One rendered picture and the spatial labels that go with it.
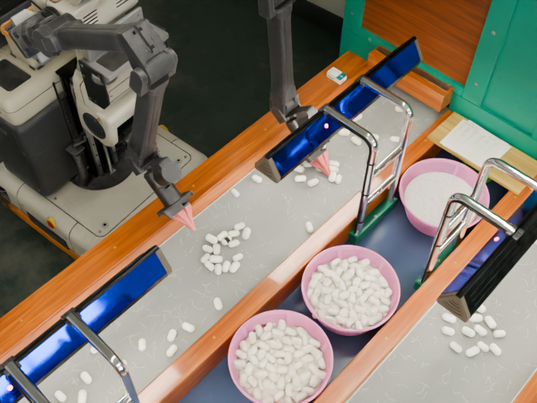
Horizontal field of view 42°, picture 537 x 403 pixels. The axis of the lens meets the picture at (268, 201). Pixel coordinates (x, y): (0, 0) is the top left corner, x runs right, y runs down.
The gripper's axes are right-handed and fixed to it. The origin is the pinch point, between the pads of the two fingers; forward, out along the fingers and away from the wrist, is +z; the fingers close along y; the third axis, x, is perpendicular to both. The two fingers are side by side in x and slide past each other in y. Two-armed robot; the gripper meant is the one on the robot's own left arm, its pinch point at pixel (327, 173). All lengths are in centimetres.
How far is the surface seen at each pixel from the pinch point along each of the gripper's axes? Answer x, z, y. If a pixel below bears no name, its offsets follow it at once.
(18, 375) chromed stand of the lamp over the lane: -32, -18, -104
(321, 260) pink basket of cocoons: -11.5, 15.1, -24.2
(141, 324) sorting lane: 3, -1, -72
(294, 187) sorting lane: 4.3, -2.0, -10.0
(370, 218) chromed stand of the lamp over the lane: -9.0, 16.9, -1.4
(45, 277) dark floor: 111, -11, -68
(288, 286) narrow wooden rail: -9.4, 15.1, -36.1
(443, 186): -17.0, 22.4, 22.1
